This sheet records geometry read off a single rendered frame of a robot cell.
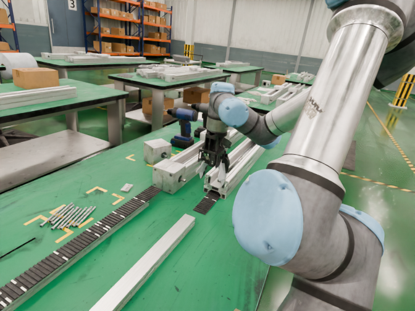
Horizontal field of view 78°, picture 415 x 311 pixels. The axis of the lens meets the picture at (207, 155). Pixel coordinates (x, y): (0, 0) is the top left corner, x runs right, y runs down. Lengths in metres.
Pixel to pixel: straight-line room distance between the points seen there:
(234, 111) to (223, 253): 0.42
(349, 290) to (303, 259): 0.11
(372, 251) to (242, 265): 0.41
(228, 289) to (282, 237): 0.43
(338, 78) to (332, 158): 0.12
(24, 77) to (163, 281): 2.36
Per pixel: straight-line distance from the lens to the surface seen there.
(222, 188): 1.01
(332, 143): 0.39
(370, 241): 0.47
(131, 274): 0.71
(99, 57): 5.14
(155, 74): 3.88
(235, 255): 0.81
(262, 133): 0.76
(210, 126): 0.83
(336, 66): 0.45
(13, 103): 2.21
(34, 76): 2.83
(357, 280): 0.46
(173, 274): 0.75
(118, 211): 0.89
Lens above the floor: 1.35
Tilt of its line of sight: 24 degrees down
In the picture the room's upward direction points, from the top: 7 degrees clockwise
